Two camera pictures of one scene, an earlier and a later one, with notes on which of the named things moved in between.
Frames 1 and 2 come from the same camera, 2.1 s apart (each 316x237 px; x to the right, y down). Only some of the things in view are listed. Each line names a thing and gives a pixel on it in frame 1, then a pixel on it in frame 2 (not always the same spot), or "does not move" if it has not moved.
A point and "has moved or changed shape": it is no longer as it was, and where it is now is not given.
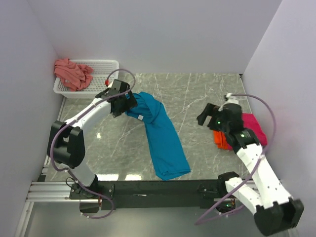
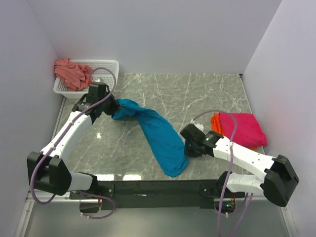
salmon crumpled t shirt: x=74 y=77 does not move
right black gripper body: x=216 y=122 to x=191 y=150
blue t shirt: x=170 y=158 has moved or changed shape
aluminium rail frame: x=44 y=191 does not move
